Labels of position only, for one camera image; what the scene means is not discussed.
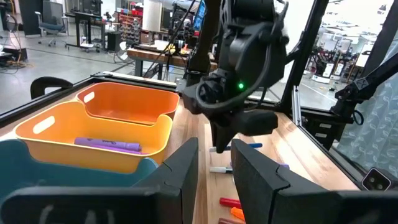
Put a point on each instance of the black desk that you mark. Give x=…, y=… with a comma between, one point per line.
x=84, y=17

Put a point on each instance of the black cap marker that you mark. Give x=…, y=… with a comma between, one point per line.
x=219, y=170

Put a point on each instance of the silver aluminium extrusion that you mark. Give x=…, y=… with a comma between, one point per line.
x=297, y=105

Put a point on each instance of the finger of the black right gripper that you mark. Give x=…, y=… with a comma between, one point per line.
x=222, y=133

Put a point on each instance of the blue cap marker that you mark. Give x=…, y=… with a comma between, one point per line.
x=253, y=145

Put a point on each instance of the small black cabinet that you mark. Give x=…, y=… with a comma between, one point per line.
x=113, y=40

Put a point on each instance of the black floor box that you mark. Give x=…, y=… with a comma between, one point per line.
x=15, y=53

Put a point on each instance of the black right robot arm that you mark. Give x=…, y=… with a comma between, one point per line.
x=205, y=37

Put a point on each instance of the blue office chair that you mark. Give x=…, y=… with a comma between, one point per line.
x=53, y=28

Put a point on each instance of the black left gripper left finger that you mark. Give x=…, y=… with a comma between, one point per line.
x=183, y=174

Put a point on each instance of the white panel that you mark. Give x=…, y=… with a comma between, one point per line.
x=152, y=15

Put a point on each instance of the black chair back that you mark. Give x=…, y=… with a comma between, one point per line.
x=46, y=82

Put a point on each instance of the black frame post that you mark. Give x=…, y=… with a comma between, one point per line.
x=306, y=46
x=382, y=37

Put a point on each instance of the orange plastic bin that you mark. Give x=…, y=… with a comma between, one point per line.
x=130, y=99

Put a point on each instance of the black diagonal frame brace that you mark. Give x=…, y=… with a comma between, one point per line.
x=363, y=87

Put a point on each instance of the blue lit monitor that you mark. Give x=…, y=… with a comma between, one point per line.
x=199, y=15

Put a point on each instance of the yellow plastic bin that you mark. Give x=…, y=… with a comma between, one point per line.
x=93, y=161

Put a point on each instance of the black drawer unit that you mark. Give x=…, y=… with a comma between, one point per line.
x=320, y=140

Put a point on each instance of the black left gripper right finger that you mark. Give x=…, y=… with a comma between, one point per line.
x=255, y=180

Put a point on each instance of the red parts shelf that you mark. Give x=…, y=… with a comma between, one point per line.
x=130, y=25

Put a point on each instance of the tall black cabinet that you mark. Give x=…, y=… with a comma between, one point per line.
x=29, y=17

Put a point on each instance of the brown cap white marker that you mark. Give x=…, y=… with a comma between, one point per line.
x=230, y=221

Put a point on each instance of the wooden workbench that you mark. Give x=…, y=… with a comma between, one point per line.
x=149, y=56

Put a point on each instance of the dark teal plastic bin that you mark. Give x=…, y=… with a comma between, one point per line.
x=46, y=177

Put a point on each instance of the small black table camera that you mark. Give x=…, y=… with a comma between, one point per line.
x=376, y=179

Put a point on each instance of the blue-grey patterned curtain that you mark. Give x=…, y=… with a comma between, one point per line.
x=376, y=130

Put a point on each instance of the red cap white marker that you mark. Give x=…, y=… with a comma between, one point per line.
x=230, y=203

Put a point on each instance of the orange highlighter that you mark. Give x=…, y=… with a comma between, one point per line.
x=237, y=213

